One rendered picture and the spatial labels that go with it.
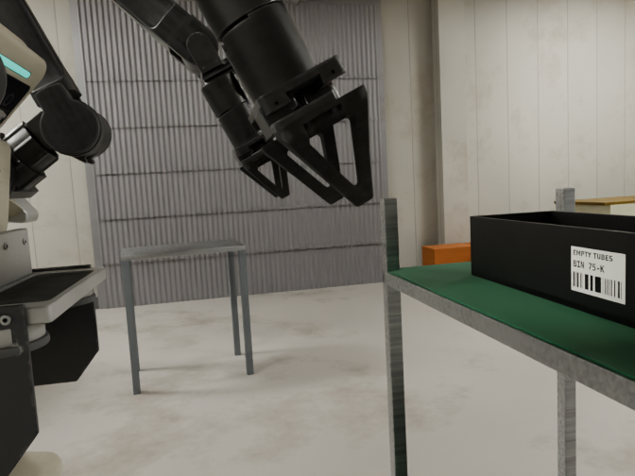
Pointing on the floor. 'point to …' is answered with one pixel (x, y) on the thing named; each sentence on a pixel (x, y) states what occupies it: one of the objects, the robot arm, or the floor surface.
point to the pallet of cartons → (446, 253)
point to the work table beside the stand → (185, 255)
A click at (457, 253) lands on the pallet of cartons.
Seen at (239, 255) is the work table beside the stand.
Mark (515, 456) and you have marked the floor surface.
